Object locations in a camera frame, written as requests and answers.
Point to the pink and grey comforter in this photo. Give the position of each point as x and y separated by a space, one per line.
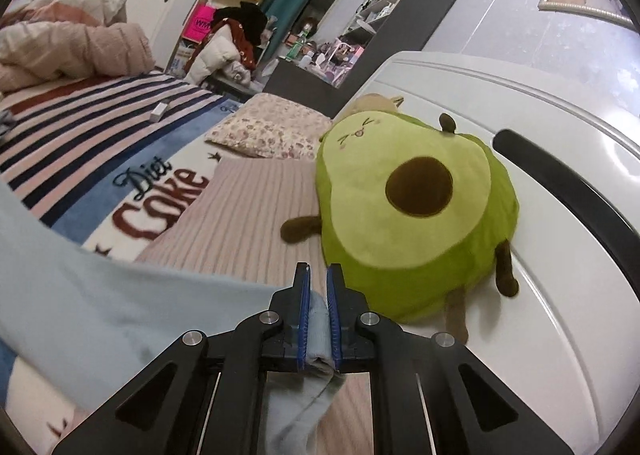
65 45

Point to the black garment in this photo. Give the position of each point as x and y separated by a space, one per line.
245 20

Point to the small white box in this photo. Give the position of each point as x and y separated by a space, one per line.
158 112

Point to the pink sign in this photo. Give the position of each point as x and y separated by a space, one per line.
199 24

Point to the dark cluttered shelf unit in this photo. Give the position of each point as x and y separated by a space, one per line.
400 20

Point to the green bottle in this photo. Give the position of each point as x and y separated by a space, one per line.
295 49

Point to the pink ribbed bedspread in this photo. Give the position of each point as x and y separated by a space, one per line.
240 220

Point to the white puffer jacket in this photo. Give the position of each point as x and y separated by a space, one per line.
220 55

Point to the striped printed blanket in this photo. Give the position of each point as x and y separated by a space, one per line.
95 150

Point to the white headboard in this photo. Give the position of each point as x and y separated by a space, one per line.
550 285

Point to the light blue pants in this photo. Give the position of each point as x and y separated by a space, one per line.
150 315

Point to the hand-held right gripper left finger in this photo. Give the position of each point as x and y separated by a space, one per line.
302 325

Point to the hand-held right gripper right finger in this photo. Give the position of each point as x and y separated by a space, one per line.
334 325

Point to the floral pillow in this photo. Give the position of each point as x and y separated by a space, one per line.
272 127

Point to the green avocado plush toy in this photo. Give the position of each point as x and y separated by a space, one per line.
415 215

